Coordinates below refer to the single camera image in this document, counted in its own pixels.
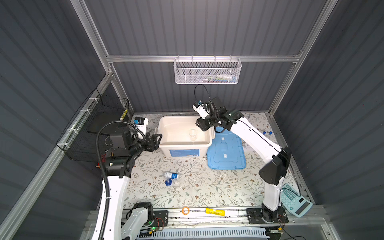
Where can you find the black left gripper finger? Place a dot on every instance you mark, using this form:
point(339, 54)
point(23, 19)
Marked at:
point(155, 145)
point(156, 137)

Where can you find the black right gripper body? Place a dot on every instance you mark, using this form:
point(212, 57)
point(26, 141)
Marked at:
point(209, 121)

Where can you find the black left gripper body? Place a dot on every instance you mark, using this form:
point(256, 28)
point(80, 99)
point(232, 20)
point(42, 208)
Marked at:
point(139, 146)

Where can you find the white plastic storage bin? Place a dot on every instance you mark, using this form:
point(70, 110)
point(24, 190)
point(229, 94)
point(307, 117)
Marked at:
point(176, 140)

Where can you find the clear glass flask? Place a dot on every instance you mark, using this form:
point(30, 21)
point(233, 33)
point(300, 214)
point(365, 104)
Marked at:
point(193, 134)

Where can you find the blue base graduated cylinder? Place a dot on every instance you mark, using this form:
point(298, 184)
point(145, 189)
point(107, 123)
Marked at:
point(175, 183)

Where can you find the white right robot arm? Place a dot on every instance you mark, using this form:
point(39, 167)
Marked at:
point(277, 159)

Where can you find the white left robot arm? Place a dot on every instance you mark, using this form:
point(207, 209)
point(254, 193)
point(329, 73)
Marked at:
point(109, 224)

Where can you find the yellow brush in basket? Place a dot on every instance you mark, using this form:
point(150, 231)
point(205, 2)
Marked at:
point(123, 114)

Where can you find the blue plastic bin lid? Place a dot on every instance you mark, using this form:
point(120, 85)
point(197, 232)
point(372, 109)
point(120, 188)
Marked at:
point(226, 151)

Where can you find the blue cap clear bottle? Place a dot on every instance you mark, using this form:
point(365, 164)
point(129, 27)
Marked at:
point(170, 175)

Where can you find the orange rubber band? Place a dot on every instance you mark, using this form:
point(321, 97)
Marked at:
point(185, 211)

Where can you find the yellow label tag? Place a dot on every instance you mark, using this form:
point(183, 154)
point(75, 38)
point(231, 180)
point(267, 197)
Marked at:
point(216, 212)

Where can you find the teal calculator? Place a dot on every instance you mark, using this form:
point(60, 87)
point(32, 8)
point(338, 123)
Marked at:
point(293, 202)

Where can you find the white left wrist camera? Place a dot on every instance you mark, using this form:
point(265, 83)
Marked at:
point(141, 123)

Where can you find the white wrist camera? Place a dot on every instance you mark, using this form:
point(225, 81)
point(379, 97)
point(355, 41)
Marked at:
point(141, 123)
point(202, 108)

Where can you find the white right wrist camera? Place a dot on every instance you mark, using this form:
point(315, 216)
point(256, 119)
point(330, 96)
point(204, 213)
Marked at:
point(202, 108)

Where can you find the black wire wall basket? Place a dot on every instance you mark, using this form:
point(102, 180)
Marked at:
point(78, 142)

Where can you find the white wire wall basket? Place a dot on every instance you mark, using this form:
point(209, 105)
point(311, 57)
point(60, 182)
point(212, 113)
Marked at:
point(211, 71)

